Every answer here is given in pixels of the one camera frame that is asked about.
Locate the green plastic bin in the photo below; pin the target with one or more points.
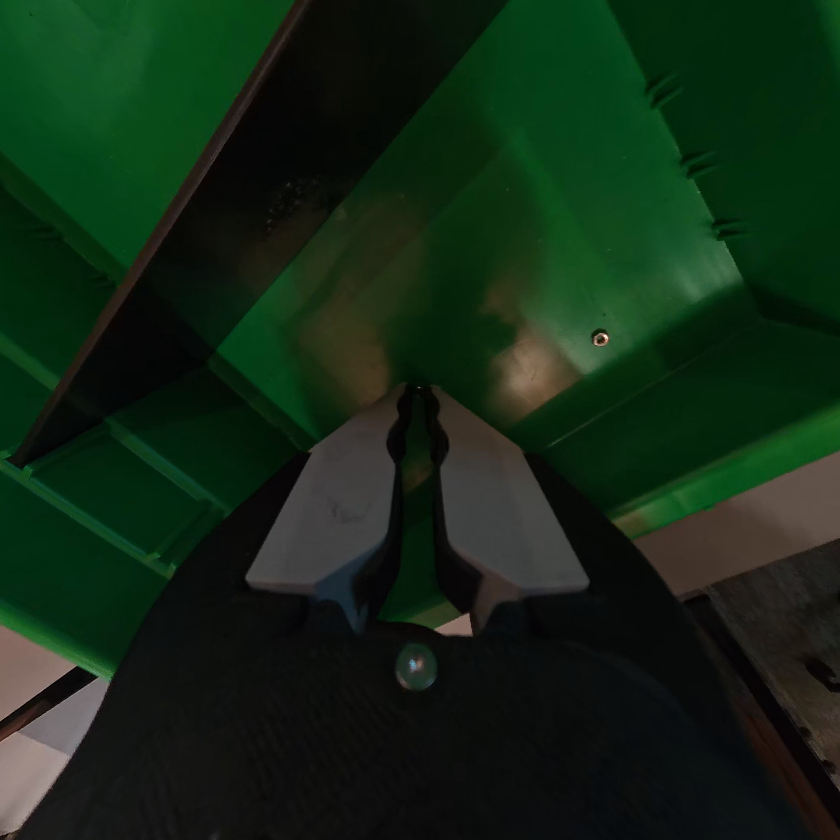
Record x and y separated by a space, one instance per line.
525 197

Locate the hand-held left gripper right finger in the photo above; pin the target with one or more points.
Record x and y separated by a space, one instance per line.
505 518

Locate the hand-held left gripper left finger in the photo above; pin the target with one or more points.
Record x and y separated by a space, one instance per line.
328 518

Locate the grey desk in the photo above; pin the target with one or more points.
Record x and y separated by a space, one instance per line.
722 525

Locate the black bin divider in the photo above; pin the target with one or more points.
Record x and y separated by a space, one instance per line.
262 184

